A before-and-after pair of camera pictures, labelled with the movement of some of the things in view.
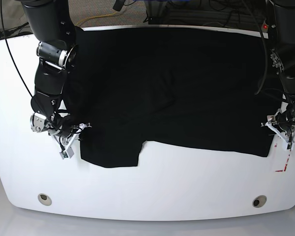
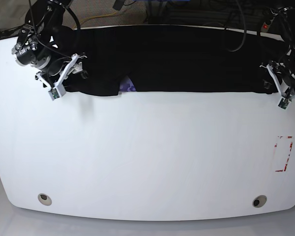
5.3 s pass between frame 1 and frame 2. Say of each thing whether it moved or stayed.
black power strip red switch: stayed
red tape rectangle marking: stayed
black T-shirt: moved
